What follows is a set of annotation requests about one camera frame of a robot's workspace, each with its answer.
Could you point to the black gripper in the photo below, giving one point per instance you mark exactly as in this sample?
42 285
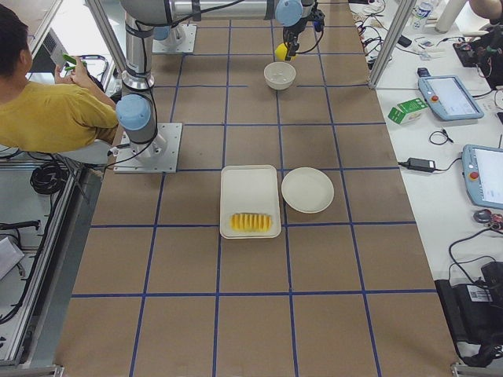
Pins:
293 32

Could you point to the yellow lemon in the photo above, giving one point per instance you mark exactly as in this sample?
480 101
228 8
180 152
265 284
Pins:
282 53

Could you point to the white ceramic bowl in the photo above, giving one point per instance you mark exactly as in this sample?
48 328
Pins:
279 75

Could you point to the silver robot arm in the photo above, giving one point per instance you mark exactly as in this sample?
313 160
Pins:
136 110
169 35

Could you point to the black smartphone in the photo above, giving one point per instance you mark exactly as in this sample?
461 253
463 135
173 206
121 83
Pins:
404 41

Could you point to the green white carton box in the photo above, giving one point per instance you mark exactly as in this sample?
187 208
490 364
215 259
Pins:
407 111

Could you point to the cream round plate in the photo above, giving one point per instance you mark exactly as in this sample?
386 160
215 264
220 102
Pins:
307 190

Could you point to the cream rectangular tray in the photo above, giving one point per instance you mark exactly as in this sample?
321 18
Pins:
249 189

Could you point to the far blue teach pendant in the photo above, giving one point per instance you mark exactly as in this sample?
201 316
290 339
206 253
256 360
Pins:
448 98

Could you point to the blue teach pendant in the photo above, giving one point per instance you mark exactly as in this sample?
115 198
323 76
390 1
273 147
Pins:
482 171
448 98

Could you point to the black power adapter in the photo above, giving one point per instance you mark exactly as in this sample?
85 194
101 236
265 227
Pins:
424 165

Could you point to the sliced yellow fruit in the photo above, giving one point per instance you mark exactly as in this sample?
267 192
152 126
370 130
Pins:
250 222

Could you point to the near blue teach pendant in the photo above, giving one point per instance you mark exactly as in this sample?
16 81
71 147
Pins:
482 171

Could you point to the person in yellow shirt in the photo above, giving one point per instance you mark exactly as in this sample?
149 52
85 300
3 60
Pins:
70 114

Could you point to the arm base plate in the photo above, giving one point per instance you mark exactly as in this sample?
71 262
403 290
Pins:
186 47
161 156

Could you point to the aluminium frame post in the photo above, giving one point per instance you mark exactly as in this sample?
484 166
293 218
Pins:
398 22

